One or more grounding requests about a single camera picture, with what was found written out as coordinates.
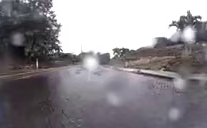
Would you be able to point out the distant green trees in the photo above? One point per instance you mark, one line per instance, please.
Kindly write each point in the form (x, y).
(119, 52)

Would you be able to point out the grey brick paved road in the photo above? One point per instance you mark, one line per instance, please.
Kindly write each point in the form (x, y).
(101, 100)

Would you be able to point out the tall palm tree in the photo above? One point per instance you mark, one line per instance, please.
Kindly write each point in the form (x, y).
(186, 21)

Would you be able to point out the pale concrete kerb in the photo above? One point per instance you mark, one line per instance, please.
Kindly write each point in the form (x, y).
(157, 73)
(11, 76)

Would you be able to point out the large dark green trees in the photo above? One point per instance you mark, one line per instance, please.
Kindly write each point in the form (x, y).
(34, 26)

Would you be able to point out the white post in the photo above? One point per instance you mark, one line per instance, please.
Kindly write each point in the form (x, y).
(36, 63)

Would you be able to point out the brown earth bank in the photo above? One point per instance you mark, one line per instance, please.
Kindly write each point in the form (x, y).
(157, 60)

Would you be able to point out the reddish earth verge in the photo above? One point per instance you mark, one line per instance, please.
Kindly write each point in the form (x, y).
(2, 65)

